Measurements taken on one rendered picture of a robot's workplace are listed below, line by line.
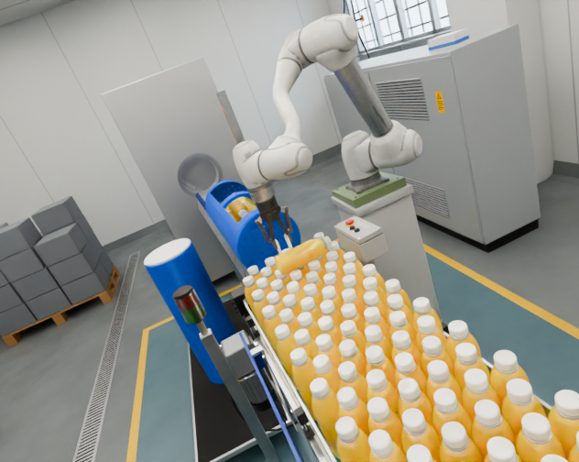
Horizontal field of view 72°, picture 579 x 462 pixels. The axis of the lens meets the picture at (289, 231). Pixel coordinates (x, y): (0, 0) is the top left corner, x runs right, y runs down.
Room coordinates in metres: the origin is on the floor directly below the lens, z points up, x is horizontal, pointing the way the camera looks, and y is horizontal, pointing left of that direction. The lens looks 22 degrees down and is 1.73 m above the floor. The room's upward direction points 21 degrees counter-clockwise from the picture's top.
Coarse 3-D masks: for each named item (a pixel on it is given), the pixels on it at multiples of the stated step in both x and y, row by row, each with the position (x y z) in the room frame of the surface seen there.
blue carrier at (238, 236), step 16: (208, 192) 2.35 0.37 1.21; (224, 192) 2.38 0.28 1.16; (240, 192) 1.97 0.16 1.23; (208, 208) 2.23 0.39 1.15; (224, 208) 1.92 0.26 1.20; (224, 224) 1.76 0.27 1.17; (240, 224) 1.56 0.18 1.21; (256, 224) 1.54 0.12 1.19; (272, 224) 1.55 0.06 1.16; (240, 240) 1.51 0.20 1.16; (256, 240) 1.53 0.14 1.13; (240, 256) 1.51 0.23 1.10; (256, 256) 1.53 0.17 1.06; (272, 256) 1.54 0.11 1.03
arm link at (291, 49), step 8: (296, 32) 1.68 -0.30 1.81; (288, 40) 1.70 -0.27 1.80; (296, 40) 1.64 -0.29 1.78; (288, 48) 1.66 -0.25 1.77; (296, 48) 1.64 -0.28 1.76; (280, 56) 1.67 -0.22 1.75; (288, 56) 1.65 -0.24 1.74; (296, 56) 1.65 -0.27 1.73; (304, 56) 1.63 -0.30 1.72; (304, 64) 1.66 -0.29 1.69
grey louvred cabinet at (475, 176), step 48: (480, 48) 2.48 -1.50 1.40; (336, 96) 4.35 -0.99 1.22; (384, 96) 3.32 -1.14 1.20; (432, 96) 2.68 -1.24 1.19; (480, 96) 2.47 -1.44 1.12; (432, 144) 2.80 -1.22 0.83; (480, 144) 2.46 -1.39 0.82; (528, 144) 2.52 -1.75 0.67; (432, 192) 2.94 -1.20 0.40; (480, 192) 2.46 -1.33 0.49; (528, 192) 2.51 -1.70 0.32; (480, 240) 2.46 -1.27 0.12
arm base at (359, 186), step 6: (378, 174) 1.88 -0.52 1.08; (360, 180) 1.86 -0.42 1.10; (366, 180) 1.85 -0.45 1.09; (372, 180) 1.85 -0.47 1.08; (378, 180) 1.86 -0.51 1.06; (384, 180) 1.85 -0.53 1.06; (348, 186) 1.96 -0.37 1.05; (354, 186) 1.90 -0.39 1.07; (360, 186) 1.86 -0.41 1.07; (366, 186) 1.84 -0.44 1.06; (372, 186) 1.84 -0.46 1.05; (360, 192) 1.83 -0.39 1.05
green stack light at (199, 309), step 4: (200, 304) 1.03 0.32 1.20; (192, 308) 1.02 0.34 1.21; (196, 308) 1.02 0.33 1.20; (200, 308) 1.03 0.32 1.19; (180, 312) 1.03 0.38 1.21; (184, 312) 1.02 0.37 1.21; (188, 312) 1.01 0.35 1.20; (192, 312) 1.01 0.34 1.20; (196, 312) 1.02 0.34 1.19; (200, 312) 1.02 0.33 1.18; (204, 312) 1.04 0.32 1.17; (184, 316) 1.02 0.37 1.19; (188, 316) 1.01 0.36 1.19; (192, 316) 1.01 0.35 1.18; (196, 316) 1.01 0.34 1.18; (200, 316) 1.02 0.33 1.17; (204, 316) 1.03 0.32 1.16; (188, 320) 1.02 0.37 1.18; (192, 320) 1.01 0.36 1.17; (196, 320) 1.01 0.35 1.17; (200, 320) 1.02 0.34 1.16
